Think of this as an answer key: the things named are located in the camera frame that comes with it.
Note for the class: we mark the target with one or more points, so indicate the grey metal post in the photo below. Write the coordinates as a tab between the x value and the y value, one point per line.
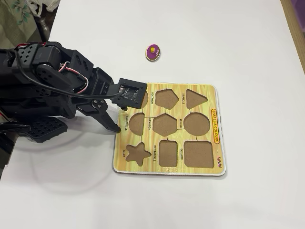
44	26

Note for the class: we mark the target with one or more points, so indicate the white plastic bag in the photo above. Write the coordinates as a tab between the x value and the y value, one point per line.
45	6

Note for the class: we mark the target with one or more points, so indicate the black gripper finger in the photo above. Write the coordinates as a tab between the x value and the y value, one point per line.
108	119

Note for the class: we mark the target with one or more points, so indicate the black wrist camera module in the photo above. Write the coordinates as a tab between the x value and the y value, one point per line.
129	94

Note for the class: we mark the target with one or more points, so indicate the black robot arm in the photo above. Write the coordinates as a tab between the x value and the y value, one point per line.
28	62

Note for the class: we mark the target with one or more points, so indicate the light wooden board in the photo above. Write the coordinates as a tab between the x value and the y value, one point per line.
295	28

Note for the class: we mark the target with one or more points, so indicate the floral patterned cloth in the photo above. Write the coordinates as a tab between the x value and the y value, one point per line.
9	28

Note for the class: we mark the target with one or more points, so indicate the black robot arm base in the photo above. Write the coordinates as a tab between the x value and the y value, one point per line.
35	109

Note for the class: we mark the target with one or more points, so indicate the purple plastic container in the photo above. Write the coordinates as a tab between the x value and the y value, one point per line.
300	4

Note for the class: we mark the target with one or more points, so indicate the black gridded clamp plate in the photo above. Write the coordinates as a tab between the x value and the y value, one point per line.
45	130

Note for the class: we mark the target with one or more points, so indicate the purple oval piece yellow pin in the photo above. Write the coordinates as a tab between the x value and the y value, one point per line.
151	55

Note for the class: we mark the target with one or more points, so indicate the wooden shape puzzle board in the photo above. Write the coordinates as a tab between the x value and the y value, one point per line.
214	100

